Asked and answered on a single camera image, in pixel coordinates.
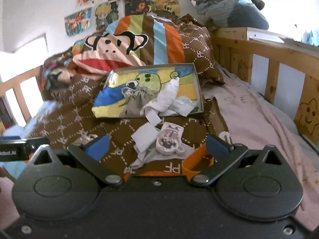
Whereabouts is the white paper tissue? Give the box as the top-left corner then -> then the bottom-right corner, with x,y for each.
130,109 -> 161,169

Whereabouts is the white cloth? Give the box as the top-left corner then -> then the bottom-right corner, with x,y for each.
140,77 -> 179,116

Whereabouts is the grey vacuum storage bag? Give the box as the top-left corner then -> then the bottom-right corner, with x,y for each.
191,0 -> 269,30

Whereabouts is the cartoon figure plush keychain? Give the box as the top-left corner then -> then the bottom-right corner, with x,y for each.
156,122 -> 185,155

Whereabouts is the blond character poster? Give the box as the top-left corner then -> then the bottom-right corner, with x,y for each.
95,1 -> 119,31

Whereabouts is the painted cardboard box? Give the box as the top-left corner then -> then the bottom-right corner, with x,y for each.
92,63 -> 203,118

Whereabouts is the light blue blanket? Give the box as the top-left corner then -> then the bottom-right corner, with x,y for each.
1,101 -> 57,179

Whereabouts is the dark orange poster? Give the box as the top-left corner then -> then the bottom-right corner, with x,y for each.
124,0 -> 151,16

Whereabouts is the yellow landscape poster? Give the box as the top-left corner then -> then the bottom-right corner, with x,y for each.
151,0 -> 181,19

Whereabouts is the brown PF monkey duvet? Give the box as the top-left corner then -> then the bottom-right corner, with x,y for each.
31,15 -> 224,177

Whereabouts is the anime poster lower left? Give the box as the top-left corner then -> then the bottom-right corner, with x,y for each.
64,8 -> 92,37

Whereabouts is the wooden bed frame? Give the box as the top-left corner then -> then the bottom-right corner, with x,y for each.
211,27 -> 318,144

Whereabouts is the beige linen drawstring pouch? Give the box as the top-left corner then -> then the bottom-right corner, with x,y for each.
119,86 -> 150,118

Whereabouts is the white wet wipes packet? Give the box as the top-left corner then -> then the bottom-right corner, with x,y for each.
168,96 -> 197,117

